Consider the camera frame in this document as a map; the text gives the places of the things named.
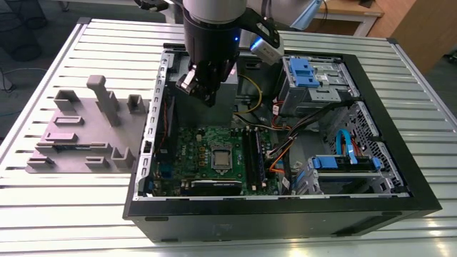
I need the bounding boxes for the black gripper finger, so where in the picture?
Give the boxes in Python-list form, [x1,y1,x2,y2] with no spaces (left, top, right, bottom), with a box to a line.
[175,66,217,108]
[209,59,236,105]

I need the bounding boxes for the metal socket cover frame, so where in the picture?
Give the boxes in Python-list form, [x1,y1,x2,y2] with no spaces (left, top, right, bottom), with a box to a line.
[209,143,236,173]

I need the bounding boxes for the silver CPU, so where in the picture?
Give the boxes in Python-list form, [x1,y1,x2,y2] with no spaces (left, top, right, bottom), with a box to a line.
[213,152,232,166]

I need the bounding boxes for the grey power supply unit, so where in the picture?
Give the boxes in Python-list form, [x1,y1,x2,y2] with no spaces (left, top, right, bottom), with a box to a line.
[167,55,240,126]

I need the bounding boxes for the blue drive carrier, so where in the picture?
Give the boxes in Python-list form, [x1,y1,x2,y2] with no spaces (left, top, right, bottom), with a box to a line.
[289,57,321,88]

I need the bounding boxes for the silver drive cage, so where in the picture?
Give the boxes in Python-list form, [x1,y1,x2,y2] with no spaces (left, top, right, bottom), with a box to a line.
[277,55,361,116]

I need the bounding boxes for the black RAM slot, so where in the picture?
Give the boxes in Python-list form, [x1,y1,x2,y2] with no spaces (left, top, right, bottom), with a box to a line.
[243,127,256,188]

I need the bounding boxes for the grey plastic parts rack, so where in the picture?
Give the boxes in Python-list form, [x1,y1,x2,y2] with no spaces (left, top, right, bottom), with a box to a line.
[25,74,153,175]

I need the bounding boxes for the green motherboard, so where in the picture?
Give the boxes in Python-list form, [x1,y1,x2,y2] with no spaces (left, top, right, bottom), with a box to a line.
[148,125,283,198]

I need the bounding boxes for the black graphics card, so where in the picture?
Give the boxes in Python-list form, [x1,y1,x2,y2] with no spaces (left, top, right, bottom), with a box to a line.
[181,178,244,198]

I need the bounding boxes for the RAM stick blue label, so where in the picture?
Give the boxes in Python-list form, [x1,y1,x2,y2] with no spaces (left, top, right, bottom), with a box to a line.
[52,144,93,150]

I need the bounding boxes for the wooden desk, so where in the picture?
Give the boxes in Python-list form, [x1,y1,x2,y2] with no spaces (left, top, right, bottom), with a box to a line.
[313,0,385,37]

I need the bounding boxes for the hard disk in blue carrier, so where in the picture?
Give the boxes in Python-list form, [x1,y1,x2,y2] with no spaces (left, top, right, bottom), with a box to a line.
[309,156,381,173]

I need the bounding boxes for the silver perforated disk cage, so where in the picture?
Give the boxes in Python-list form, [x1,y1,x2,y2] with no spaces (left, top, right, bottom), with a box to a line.
[292,154,409,196]

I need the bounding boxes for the black open PC case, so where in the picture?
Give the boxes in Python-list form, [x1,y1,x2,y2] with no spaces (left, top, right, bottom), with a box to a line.
[123,42,444,244]

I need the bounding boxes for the wooden cabinet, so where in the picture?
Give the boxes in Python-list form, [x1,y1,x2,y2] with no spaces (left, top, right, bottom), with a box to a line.
[391,0,457,74]

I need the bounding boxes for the yellow wire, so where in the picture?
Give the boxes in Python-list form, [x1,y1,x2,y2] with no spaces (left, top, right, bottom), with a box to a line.
[233,74,264,116]

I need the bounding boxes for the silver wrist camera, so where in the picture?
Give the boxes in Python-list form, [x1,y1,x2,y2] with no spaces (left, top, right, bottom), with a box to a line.
[249,37,285,64]

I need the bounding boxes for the red black twisted wire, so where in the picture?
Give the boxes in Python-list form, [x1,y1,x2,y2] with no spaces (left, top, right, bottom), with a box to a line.
[157,103,169,151]

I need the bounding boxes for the grey wire bundle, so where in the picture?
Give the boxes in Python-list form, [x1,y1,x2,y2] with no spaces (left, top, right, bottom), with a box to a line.
[233,117,287,131]

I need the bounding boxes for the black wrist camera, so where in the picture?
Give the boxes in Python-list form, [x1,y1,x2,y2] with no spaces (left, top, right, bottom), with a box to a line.
[135,0,169,12]

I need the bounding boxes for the red wire bundle white labels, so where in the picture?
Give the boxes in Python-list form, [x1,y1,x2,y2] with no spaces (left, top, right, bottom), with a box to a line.
[269,97,289,132]

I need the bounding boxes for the black cable bundle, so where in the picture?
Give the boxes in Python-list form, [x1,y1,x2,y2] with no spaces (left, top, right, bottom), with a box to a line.
[267,99,363,161]

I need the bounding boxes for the orange wire bundle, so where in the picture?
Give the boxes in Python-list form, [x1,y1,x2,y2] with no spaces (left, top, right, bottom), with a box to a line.
[268,146,297,175]

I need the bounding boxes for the blue SATA cable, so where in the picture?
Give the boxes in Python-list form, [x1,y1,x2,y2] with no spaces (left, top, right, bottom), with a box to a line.
[335,128,359,165]

